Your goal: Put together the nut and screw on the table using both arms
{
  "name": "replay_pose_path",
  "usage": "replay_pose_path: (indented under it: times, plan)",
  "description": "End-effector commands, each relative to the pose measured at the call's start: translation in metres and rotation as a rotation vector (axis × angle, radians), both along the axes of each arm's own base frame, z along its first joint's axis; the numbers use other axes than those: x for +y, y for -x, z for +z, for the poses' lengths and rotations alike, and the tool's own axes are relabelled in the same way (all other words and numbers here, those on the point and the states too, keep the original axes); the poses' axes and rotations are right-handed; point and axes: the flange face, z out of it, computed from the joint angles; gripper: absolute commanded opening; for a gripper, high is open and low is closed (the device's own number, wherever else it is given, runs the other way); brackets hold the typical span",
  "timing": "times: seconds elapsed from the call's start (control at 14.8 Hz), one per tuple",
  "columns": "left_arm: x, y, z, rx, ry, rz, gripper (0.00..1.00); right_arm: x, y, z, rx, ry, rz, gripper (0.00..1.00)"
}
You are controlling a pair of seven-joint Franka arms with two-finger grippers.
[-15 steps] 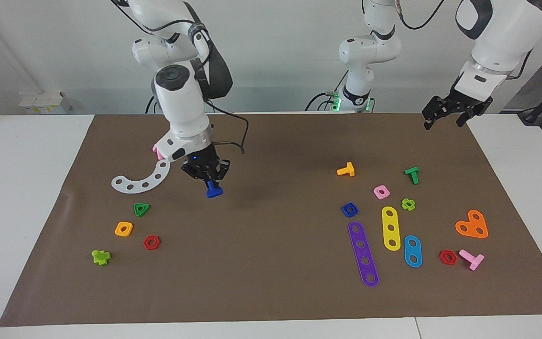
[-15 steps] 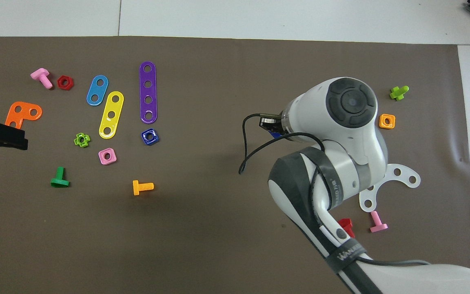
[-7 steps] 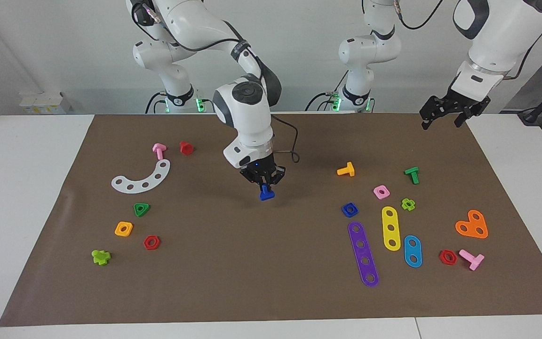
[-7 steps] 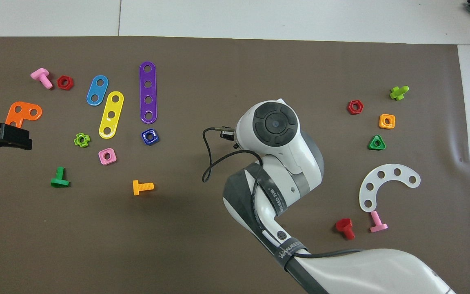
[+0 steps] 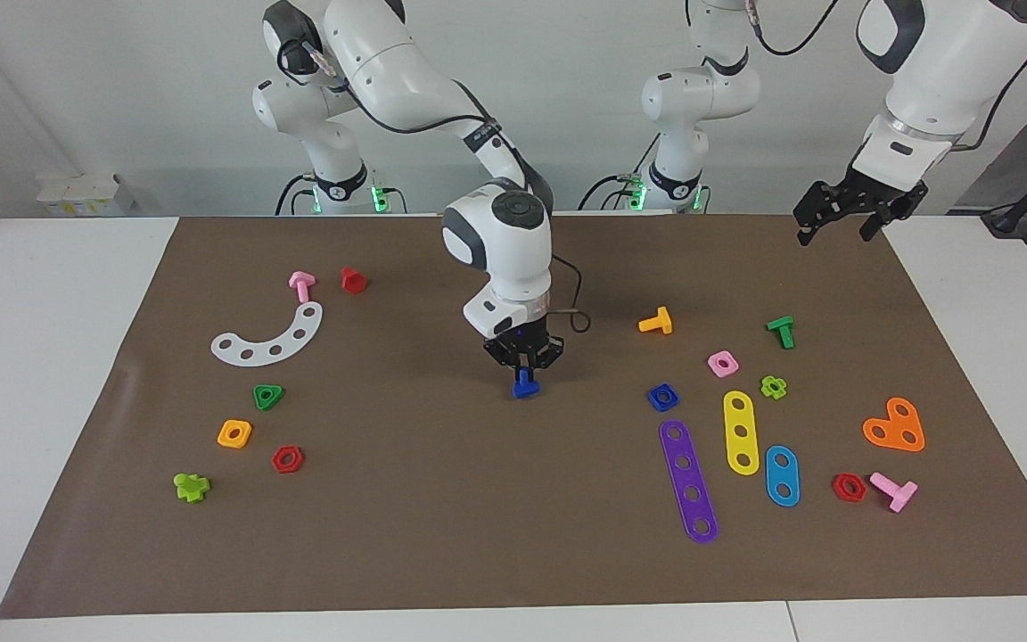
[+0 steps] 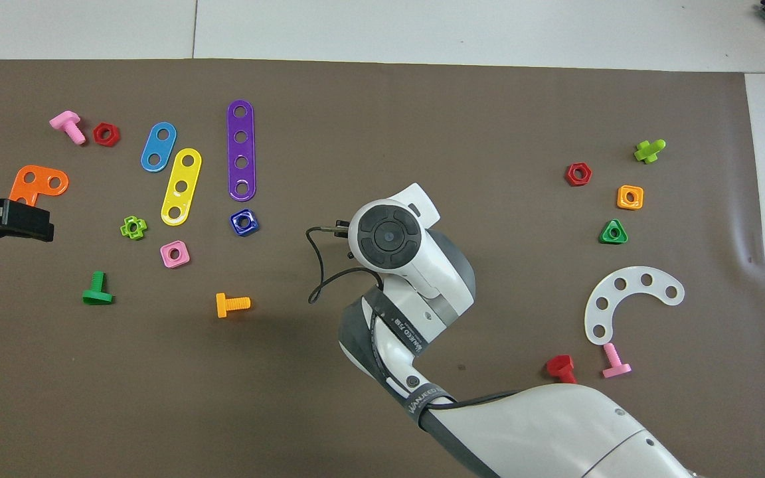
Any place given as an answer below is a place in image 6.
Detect dark blue square nut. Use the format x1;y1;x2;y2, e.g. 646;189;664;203
230;208;260;237

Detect green plastic screw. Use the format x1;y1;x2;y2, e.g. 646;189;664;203
82;271;114;306

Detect pink plastic screw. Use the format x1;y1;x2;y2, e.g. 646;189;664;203
49;110;87;146
601;342;633;379

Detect orange plastic screw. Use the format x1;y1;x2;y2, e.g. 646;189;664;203
215;292;252;319

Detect pink square nut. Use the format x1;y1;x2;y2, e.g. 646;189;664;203
159;240;191;269

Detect red plastic screw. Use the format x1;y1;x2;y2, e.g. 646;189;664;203
545;355;578;386

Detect green triangle nut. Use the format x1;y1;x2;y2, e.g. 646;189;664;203
598;218;630;245

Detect orange square nut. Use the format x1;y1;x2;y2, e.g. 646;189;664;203
616;185;645;211

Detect lime cross-head screw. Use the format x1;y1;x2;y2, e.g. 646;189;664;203
634;139;667;165

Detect orange three-hole angle plate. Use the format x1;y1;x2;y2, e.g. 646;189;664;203
9;165;70;206

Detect purple four-hole strip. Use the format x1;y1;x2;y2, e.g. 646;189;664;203
226;100;257;202

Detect brown table mat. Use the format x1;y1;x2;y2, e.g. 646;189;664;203
0;58;765;478

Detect blue two-hole strip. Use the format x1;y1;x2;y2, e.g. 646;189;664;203
140;121;178;173

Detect yellow three-hole strip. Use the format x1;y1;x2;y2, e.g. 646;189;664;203
160;147;203;226

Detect white curved perforated strip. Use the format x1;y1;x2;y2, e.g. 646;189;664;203
584;266;686;346

